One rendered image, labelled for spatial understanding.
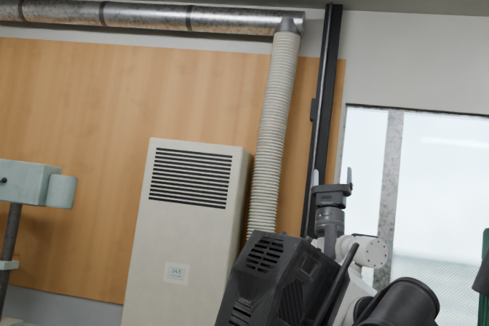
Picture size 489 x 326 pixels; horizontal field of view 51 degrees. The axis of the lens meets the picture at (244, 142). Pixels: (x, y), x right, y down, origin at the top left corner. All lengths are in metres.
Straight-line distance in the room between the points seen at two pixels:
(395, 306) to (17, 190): 2.26
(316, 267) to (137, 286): 1.83
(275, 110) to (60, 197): 1.21
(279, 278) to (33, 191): 2.02
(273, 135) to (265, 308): 1.82
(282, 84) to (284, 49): 0.19
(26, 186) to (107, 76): 0.88
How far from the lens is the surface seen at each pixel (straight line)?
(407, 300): 0.97
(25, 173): 2.87
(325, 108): 2.84
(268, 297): 1.00
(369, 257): 1.15
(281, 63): 2.83
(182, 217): 2.67
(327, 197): 1.55
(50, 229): 3.31
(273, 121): 2.75
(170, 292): 2.71
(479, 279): 1.10
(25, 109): 3.51
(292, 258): 0.99
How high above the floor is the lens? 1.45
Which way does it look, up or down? 8 degrees up
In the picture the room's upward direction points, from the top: 7 degrees clockwise
